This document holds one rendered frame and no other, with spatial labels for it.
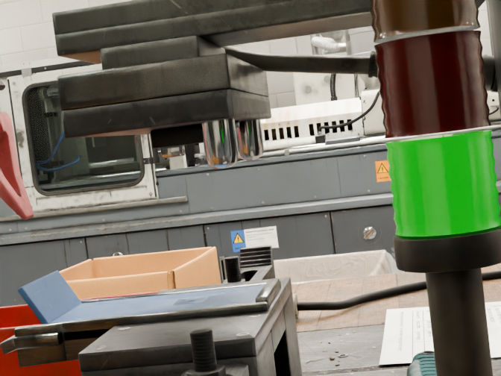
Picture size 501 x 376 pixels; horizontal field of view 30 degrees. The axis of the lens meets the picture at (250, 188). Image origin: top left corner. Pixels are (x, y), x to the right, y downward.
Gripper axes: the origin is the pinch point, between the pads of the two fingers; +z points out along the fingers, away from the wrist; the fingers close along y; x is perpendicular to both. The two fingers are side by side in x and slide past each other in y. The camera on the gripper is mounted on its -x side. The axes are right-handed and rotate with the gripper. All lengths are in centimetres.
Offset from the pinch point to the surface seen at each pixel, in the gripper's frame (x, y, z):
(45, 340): -4.3, -0.7, 8.2
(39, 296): -1.5, -0.5, 5.5
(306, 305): 34.9, 5.5, 20.6
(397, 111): -26.3, 25.5, 10.1
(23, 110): 450, -145, -117
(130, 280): 214, -72, 3
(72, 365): 12.9, -8.5, 10.7
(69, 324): -3.5, 0.9, 8.3
